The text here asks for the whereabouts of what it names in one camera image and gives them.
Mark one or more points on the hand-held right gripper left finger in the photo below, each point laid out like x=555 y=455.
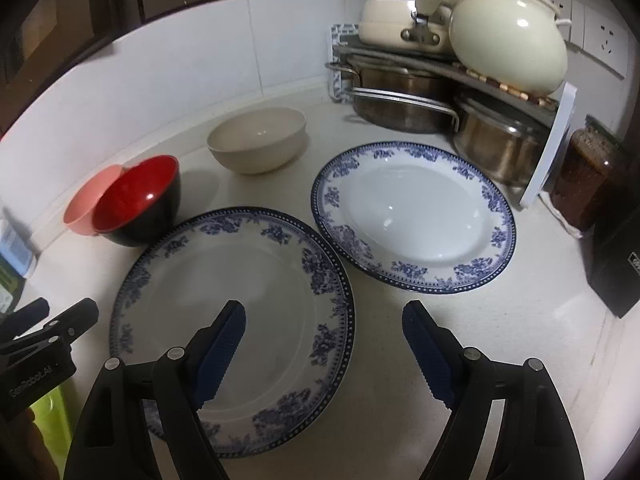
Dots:
x=222 y=355

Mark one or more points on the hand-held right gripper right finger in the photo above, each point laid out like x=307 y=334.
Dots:
x=425 y=355

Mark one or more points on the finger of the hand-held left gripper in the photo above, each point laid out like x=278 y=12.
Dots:
x=27 y=316
x=75 y=319

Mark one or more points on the blue floral white plate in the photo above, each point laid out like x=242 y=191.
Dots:
x=415 y=210
x=250 y=270

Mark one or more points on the red and black bowl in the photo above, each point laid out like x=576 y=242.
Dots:
x=135 y=195

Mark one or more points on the beige bowl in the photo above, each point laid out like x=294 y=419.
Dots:
x=260 y=155

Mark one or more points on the green can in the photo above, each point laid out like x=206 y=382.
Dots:
x=10 y=290

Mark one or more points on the lime green object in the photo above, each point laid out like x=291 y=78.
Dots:
x=50 y=420

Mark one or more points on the white bottle blue label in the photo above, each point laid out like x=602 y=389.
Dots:
x=15 y=247

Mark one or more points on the black box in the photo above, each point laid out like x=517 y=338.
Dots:
x=615 y=270

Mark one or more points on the small steel pot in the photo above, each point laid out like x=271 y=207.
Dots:
x=500 y=145

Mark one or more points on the dark glass jar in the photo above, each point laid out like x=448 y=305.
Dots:
x=585 y=180

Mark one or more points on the white pot rack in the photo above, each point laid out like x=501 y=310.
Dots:
x=550 y=150

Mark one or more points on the large steel pot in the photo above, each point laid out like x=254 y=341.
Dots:
x=395 y=100

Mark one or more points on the wooden bead trivet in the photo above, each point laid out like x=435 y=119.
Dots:
x=510 y=91

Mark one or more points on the small cream pot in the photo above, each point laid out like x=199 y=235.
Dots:
x=382 y=22

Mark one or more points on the white wall outlet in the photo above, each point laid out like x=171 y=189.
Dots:
x=607 y=40
x=556 y=6

